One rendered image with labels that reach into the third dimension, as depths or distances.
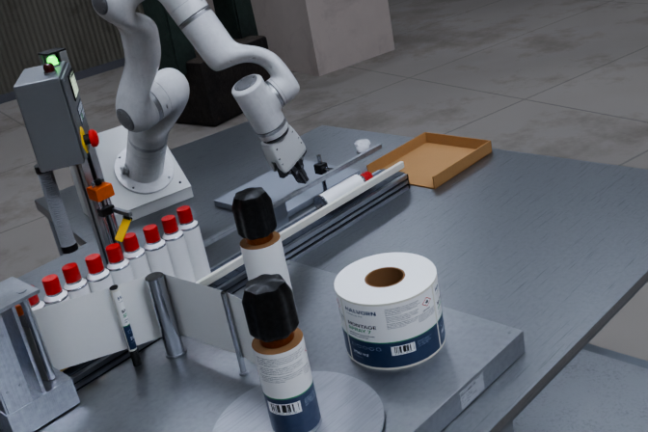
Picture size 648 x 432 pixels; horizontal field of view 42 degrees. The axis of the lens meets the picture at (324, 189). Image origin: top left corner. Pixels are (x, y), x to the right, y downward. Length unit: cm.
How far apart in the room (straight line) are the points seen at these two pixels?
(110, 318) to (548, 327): 90
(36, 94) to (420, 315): 88
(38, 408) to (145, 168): 111
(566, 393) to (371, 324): 114
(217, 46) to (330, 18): 513
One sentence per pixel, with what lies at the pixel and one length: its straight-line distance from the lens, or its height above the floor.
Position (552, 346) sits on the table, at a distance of 175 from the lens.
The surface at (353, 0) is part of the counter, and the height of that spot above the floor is 53.
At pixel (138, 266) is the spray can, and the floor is 102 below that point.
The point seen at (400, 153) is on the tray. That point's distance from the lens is 275.
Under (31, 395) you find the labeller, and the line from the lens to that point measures 177.
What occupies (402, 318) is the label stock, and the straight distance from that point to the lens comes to 159.
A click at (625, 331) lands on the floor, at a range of 330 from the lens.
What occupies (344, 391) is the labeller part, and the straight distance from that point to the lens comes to 159.
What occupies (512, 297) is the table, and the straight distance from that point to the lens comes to 192.
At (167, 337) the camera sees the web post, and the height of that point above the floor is 93.
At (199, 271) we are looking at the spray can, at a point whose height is 93.
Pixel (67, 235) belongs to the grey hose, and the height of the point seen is 111.
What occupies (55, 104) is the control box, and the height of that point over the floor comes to 142.
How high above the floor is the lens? 182
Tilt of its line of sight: 22 degrees down
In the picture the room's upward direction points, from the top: 11 degrees counter-clockwise
